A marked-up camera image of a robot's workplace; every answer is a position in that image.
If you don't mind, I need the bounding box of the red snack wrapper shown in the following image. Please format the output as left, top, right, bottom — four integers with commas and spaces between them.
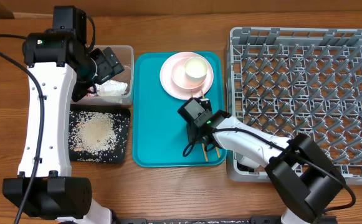
88, 87, 97, 94

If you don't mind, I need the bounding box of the white napkin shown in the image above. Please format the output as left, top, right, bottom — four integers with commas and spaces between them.
97, 80, 128, 96

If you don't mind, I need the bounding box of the cooked white rice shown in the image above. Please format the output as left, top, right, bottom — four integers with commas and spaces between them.
68, 111, 129, 162

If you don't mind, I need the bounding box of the grey rice bowl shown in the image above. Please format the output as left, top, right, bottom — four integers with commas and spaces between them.
235, 152, 260, 169

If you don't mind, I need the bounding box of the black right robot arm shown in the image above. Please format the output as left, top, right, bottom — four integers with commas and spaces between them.
178, 98, 347, 223

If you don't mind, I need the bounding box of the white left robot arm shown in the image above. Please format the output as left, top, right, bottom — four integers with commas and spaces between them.
2, 6, 124, 223

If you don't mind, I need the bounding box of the clear plastic waste bin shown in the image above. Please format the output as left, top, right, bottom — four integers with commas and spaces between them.
72, 45, 135, 105

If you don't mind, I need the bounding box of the black food waste tray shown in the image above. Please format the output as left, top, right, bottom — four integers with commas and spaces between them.
67, 104, 131, 165

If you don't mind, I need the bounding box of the grey dishwasher rack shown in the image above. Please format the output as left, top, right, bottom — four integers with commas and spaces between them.
226, 27, 362, 185

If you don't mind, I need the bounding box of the large pink plate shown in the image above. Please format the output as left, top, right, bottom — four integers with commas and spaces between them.
160, 52, 214, 100

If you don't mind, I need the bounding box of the white paper cup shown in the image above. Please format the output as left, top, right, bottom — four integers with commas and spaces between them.
184, 57, 208, 85

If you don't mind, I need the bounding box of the small pink bowl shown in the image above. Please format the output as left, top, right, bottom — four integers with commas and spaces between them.
171, 57, 203, 90

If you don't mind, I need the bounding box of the teal serving tray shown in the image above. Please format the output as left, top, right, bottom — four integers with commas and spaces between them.
132, 51, 226, 167

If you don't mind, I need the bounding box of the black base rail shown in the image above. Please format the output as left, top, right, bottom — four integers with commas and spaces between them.
118, 215, 338, 224

